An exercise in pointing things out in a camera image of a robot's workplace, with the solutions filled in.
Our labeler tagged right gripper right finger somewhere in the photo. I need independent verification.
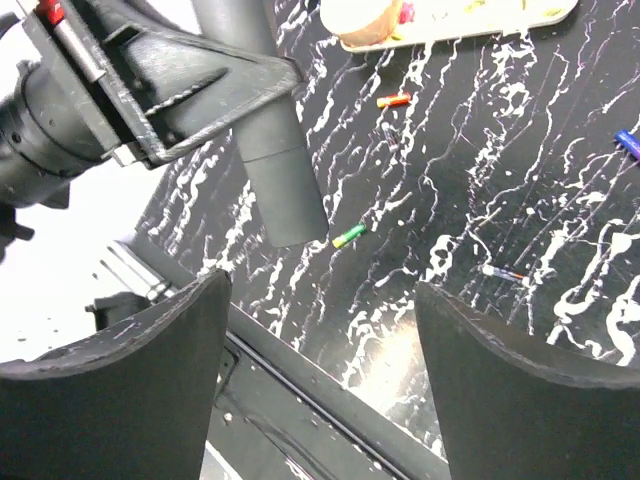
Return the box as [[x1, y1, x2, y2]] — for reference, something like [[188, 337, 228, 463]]
[[415, 282, 639, 479]]

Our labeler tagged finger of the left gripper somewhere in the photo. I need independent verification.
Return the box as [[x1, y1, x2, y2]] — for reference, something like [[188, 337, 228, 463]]
[[94, 19, 300, 165]]

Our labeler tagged green yellow battery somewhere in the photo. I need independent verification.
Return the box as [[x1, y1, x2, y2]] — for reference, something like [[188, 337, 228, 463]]
[[332, 223, 367, 249]]

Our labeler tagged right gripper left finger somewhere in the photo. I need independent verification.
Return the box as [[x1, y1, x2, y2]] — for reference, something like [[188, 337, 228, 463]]
[[1, 270, 231, 479]]

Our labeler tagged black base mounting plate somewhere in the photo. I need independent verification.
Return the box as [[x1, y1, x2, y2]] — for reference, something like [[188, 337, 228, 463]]
[[84, 239, 451, 480]]

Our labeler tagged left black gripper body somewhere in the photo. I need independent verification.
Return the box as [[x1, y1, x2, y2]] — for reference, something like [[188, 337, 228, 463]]
[[1, 1, 134, 209]]

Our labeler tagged orange red battery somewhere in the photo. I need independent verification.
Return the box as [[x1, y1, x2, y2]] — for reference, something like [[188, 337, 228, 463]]
[[376, 93, 411, 109]]

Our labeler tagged small white bowl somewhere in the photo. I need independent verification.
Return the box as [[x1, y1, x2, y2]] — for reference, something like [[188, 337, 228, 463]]
[[320, 0, 404, 47]]

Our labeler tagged black remote control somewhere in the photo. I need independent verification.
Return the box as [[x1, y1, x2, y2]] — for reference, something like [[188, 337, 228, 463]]
[[193, 0, 328, 247]]

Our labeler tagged floral rectangular tray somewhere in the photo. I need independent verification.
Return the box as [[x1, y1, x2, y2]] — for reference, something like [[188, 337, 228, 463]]
[[342, 0, 578, 53]]

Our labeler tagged blue purple battery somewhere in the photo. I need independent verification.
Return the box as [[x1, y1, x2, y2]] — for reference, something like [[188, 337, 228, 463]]
[[614, 130, 640, 161]]

